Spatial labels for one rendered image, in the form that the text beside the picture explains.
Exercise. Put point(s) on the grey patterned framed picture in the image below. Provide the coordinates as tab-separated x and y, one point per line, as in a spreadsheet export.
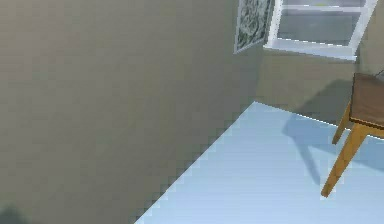
251	23

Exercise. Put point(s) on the white framed window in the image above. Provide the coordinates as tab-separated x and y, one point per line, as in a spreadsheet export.
316	46

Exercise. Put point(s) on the brown wooden table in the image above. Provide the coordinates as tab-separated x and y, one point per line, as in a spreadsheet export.
366	100

